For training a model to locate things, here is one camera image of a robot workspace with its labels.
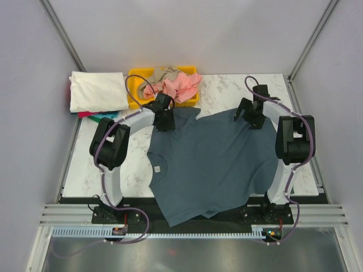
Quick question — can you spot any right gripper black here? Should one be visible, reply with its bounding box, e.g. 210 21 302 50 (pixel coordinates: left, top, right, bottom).
233 97 265 130

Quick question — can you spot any blue-grey t-shirt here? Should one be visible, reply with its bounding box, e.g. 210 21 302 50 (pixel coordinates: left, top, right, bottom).
147 108 278 227

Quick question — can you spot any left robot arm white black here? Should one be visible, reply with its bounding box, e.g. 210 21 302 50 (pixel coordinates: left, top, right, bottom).
89 93 175 223

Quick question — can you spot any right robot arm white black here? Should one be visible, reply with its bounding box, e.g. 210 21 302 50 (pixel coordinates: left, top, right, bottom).
234 84 315 223

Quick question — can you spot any pink t-shirt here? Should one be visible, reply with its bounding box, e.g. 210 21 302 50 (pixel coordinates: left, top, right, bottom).
142 73 202 104

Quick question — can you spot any beige t-shirt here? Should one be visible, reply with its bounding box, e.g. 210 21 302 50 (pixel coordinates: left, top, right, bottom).
137 66 182 99

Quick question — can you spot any yellow plastic bin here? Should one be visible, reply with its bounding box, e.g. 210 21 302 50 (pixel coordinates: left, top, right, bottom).
127 66 201 109

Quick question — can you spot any folded light blue t-shirt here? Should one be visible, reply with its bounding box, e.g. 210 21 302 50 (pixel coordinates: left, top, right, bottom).
94 111 119 119

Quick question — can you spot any folded green t-shirt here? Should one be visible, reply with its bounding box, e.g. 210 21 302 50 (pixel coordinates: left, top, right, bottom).
87 114 105 124

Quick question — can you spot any folded white t-shirt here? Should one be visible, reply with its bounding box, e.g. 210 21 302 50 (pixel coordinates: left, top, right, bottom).
69 71 129 113

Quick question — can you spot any folded red t-shirt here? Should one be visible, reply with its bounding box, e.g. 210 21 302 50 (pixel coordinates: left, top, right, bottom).
77 112 99 118

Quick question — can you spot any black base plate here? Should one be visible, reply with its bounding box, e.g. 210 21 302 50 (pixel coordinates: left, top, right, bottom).
91 197 294 235

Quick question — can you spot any white slotted cable duct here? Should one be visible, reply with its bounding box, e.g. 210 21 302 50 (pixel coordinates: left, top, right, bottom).
52 226 265 239

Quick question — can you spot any right aluminium post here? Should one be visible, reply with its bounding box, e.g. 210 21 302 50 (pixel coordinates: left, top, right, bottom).
286 0 340 84

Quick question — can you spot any aluminium post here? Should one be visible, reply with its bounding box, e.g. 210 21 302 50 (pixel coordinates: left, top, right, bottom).
286 0 340 84
39 0 86 72

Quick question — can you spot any aluminium frame rail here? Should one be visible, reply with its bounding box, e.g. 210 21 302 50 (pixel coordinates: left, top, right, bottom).
40 204 348 227

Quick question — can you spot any left aluminium post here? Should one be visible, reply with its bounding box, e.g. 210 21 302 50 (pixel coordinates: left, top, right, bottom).
39 0 86 72

